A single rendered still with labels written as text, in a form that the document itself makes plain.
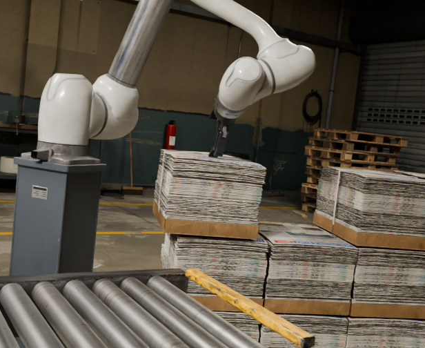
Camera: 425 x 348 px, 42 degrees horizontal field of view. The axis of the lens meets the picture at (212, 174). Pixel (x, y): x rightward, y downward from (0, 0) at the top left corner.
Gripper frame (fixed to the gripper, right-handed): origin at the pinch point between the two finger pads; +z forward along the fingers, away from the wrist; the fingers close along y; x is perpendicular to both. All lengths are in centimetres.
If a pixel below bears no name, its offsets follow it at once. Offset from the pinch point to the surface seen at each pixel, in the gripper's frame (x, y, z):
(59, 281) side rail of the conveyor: -41, 55, -35
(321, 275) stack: 37, 43, 5
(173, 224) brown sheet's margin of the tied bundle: -12.5, 31.8, -3.7
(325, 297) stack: 39, 49, 7
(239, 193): 6.2, 22.0, -7.8
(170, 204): -14.0, 26.4, -5.5
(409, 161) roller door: 481, -295, 624
